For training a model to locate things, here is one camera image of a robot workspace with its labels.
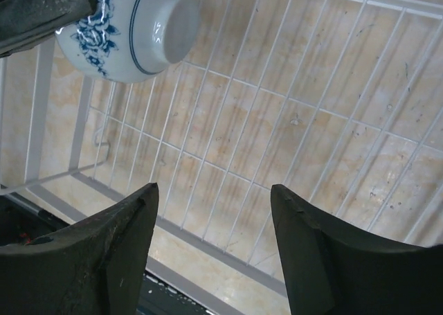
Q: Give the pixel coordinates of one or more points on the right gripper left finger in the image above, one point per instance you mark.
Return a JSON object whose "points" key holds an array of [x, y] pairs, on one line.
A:
{"points": [[94, 266]]}

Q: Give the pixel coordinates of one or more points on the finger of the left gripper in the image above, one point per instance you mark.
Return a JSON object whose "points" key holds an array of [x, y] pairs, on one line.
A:
{"points": [[27, 23]]}

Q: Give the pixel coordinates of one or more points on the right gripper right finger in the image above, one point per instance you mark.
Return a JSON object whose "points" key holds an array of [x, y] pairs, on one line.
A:
{"points": [[332, 267]]}

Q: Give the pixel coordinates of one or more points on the blue white patterned bowl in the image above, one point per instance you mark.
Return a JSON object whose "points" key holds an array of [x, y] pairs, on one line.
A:
{"points": [[131, 41]]}

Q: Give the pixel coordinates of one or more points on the white wire dish rack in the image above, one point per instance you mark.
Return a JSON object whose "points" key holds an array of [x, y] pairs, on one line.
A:
{"points": [[338, 100]]}

